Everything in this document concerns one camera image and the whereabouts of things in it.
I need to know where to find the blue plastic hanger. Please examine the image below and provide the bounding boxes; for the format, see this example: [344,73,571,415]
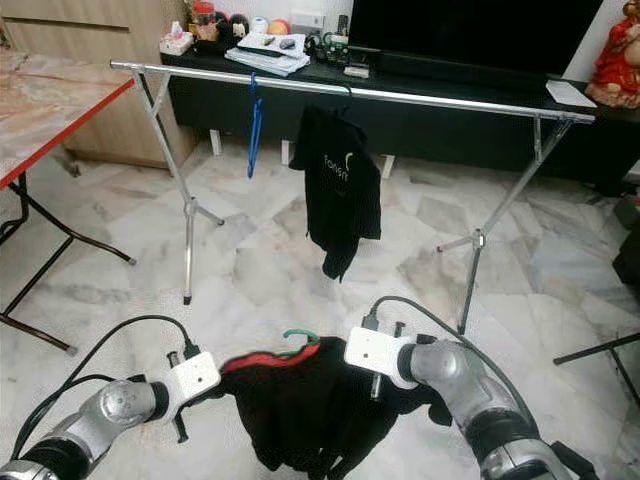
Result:
[247,72,264,180]

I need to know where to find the green plastic hanger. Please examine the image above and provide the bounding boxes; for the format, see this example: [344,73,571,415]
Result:
[282,329,322,357]

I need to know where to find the black garment with red trim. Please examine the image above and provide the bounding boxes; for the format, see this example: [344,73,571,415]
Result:
[220,337,453,480]

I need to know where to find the light wooden cabinet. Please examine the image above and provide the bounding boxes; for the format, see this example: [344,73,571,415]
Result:
[0,0,199,166]

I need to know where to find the pink tissue pack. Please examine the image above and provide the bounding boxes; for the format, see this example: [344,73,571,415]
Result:
[159,22,196,56]

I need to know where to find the jar with red lid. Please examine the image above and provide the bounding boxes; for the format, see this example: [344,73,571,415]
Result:
[192,1,221,39]

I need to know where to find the stack of papers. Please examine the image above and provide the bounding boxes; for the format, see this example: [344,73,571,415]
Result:
[225,31,312,78]

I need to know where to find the black t-shirt with logo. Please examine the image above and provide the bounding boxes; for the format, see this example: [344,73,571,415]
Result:
[289,102,384,282]

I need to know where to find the black tv console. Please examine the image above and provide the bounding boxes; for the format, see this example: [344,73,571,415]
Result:
[160,48,640,198]

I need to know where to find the silver metal clothes rack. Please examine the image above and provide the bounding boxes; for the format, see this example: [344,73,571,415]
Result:
[110,59,600,337]

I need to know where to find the black soundbar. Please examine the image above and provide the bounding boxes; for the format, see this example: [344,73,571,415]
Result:
[378,50,553,93]

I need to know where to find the black television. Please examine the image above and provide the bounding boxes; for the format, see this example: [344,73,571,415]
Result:
[348,0,610,79]

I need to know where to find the white paper sheet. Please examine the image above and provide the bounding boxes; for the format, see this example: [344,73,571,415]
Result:
[545,79,599,109]

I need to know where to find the red robed statue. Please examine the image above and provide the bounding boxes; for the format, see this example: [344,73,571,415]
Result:
[585,0,640,109]

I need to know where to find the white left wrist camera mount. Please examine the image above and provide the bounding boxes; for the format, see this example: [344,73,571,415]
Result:
[157,350,222,411]

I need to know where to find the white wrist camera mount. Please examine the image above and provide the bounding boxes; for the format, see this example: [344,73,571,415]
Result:
[157,350,222,411]
[345,325,419,391]

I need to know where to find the white wall socket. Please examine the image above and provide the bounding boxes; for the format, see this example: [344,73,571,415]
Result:
[291,10,326,29]

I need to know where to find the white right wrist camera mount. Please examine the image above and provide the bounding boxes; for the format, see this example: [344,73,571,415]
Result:
[345,325,419,391]

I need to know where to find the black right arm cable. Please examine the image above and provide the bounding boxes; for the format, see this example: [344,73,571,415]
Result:
[368,295,541,421]

